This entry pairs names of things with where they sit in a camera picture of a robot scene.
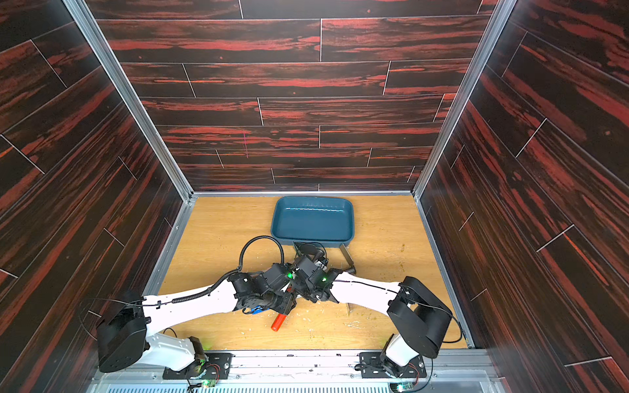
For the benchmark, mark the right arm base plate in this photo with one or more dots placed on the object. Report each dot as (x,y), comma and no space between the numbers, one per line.
(374,364)

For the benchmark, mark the grey hoe red grip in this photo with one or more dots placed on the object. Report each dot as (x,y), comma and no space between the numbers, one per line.
(345,252)

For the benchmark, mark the teal plastic storage box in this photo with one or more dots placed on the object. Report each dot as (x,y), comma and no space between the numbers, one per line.
(329,221)

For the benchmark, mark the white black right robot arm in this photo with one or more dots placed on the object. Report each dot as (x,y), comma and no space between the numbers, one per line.
(420,318)

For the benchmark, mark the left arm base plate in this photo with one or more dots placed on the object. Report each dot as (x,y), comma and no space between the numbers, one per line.
(214,367)

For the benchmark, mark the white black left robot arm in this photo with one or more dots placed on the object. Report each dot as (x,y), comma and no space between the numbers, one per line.
(131,331)

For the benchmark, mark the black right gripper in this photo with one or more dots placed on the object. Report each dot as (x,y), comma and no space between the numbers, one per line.
(302,268)

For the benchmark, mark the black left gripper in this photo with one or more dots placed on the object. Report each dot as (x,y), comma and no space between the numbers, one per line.
(289,304)

